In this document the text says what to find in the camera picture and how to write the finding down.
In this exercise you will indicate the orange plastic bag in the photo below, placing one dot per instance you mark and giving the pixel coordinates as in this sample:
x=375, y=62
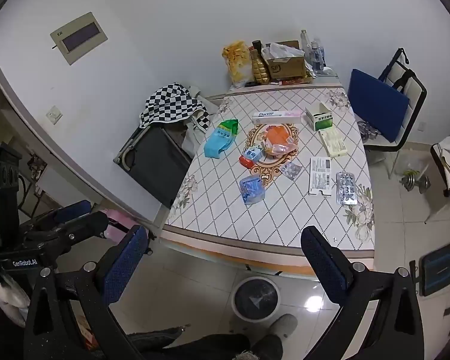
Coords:
x=279, y=140

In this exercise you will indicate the cream box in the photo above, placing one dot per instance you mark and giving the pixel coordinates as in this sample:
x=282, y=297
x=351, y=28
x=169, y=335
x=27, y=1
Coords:
x=333, y=143

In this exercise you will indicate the dark cluttered shelf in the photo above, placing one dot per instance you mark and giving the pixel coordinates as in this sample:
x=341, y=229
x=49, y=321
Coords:
x=5, y=172

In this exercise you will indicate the cardboard box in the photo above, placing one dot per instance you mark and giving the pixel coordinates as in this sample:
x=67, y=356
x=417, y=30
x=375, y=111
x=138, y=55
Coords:
x=287, y=68

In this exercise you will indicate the person's black pants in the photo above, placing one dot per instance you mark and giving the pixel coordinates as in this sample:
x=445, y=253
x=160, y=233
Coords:
x=210, y=347

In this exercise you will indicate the black blue exercise board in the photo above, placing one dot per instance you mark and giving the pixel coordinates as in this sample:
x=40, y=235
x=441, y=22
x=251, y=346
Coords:
x=440, y=266

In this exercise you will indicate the brown oil bottle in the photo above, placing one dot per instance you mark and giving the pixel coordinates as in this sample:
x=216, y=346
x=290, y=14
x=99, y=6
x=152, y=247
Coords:
x=259, y=68

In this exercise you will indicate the silver pill blister pack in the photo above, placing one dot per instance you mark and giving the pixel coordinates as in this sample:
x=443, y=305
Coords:
x=345, y=188

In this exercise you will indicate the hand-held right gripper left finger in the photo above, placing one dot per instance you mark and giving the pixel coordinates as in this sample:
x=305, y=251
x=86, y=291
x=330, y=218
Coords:
x=125, y=258

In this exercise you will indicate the clear glass bottle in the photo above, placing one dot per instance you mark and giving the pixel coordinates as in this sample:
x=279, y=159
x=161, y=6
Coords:
x=305, y=47

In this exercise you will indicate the white tote bag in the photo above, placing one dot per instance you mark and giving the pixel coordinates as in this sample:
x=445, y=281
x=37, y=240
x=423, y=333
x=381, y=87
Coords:
x=194, y=137

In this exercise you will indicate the blue cushioned chair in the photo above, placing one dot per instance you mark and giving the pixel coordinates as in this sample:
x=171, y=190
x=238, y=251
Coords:
x=378, y=101

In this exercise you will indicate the white table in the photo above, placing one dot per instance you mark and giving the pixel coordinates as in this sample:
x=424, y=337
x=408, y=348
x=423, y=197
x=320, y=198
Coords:
x=217, y=210

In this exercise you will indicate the pink suitcase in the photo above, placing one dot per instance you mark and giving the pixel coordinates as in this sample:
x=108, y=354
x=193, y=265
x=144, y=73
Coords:
x=116, y=231

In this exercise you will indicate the plastic water bottle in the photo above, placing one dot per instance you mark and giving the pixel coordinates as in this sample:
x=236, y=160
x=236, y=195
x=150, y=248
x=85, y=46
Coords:
x=317, y=58

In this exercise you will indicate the green white medicine box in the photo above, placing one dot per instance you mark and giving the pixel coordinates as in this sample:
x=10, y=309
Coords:
x=320, y=120

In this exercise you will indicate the beige wall panel box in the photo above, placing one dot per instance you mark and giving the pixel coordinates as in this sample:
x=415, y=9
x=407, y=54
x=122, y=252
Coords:
x=80, y=37

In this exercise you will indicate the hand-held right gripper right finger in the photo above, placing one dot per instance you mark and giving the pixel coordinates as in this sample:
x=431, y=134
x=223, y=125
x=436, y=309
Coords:
x=322, y=260

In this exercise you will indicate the yellow snack bag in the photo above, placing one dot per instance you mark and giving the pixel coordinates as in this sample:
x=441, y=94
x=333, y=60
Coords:
x=237, y=63

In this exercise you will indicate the small pill blister pack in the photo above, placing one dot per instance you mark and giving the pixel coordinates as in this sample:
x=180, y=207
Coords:
x=290, y=170

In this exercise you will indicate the white round trash bin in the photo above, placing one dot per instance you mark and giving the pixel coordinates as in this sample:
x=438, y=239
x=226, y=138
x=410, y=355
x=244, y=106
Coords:
x=255, y=300

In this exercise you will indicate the small red blue box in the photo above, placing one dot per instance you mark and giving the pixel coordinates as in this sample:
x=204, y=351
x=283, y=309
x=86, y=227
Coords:
x=251, y=156

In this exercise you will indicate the white plastic bag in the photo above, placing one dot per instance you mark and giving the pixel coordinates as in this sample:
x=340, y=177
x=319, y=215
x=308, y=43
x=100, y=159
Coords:
x=279, y=50

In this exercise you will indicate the black white checkered cloth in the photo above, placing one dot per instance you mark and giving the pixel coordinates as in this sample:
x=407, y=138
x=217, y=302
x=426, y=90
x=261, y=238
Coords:
x=168, y=101

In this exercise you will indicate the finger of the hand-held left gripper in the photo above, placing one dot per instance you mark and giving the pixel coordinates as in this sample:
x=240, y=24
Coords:
x=75, y=209
x=86, y=227

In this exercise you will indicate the red snack packet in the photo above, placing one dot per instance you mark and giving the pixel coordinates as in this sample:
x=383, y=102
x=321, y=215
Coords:
x=290, y=80

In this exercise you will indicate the blue green tissue packet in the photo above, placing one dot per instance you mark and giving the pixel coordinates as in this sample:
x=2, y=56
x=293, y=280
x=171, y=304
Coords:
x=220, y=139

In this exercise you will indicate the white toothpaste box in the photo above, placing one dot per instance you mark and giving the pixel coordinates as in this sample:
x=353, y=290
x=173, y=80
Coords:
x=275, y=117

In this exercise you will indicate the white paper leaflet box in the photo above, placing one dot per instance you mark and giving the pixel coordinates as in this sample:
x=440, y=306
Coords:
x=320, y=176

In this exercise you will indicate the white black framed chair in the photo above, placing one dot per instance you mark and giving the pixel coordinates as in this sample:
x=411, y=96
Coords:
x=412, y=82

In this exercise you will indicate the white crumpled bag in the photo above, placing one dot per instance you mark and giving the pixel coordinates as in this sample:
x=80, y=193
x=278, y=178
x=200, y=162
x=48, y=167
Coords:
x=11, y=298

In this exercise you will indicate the person's right grey slipper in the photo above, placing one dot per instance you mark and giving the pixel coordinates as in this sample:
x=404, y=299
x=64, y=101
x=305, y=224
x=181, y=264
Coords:
x=281, y=328

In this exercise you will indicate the beige wall switch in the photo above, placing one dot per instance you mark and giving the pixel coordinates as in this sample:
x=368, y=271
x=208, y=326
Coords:
x=54, y=114

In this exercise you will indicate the metal dumbbell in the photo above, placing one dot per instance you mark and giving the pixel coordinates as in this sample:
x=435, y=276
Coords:
x=415, y=182

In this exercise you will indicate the blue plastic packet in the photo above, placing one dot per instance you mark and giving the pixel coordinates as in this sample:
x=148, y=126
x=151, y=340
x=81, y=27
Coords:
x=252, y=190

